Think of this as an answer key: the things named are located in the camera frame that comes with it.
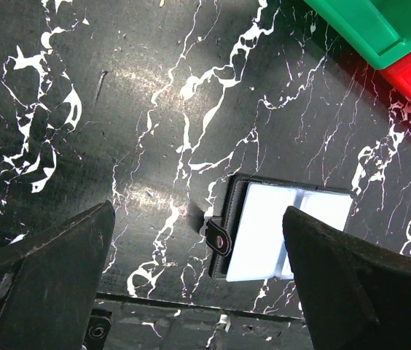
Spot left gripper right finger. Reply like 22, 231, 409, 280
282, 206, 411, 349

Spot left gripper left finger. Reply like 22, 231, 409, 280
0, 201, 115, 349

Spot green plastic bin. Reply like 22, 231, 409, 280
305, 0, 411, 70

